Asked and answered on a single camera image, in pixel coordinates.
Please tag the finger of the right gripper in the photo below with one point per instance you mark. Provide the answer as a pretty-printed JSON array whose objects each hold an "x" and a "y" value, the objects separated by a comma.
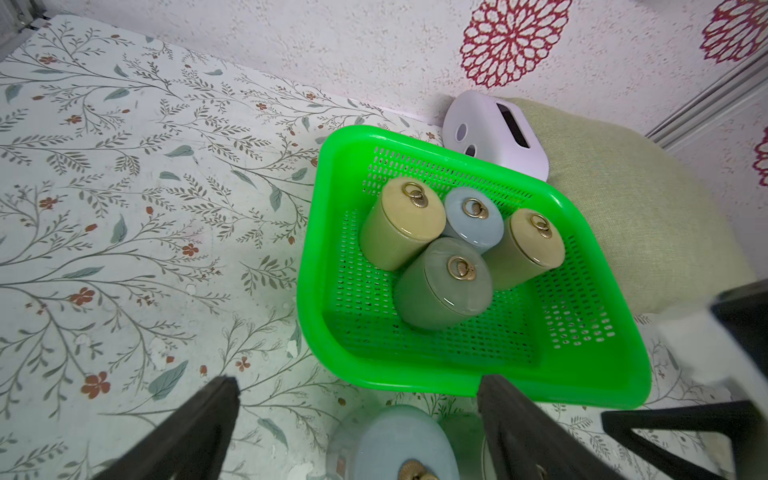
[{"x": 739, "y": 421}]

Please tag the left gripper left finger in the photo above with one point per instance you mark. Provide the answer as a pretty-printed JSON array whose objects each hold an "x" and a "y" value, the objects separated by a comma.
[{"x": 191, "y": 443}]

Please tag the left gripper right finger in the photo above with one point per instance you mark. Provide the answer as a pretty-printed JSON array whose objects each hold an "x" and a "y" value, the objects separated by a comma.
[{"x": 525, "y": 443}]

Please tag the blue-grey canister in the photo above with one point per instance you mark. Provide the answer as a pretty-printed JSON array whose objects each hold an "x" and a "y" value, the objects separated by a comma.
[{"x": 393, "y": 442}]

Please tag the green canister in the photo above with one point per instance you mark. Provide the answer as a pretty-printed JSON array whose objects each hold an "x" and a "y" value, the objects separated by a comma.
[{"x": 448, "y": 283}]

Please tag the green plastic basket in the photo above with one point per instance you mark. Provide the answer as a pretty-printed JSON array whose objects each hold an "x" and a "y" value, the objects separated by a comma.
[{"x": 566, "y": 336}]

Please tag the yellow canister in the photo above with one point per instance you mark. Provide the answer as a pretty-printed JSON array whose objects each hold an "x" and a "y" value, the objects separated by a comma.
[
  {"x": 406, "y": 217},
  {"x": 531, "y": 246}
]

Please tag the blue canister back middle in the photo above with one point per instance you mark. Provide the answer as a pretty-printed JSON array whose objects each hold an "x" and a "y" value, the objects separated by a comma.
[{"x": 473, "y": 218}]

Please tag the green pillow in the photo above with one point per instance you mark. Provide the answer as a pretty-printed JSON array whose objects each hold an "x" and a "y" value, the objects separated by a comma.
[{"x": 662, "y": 234}]

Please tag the lavender tissue box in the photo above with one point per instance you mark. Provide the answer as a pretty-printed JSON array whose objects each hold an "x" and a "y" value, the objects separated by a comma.
[{"x": 495, "y": 131}]

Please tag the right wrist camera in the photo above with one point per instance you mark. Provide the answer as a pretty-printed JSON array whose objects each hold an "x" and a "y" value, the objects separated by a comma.
[{"x": 723, "y": 340}]

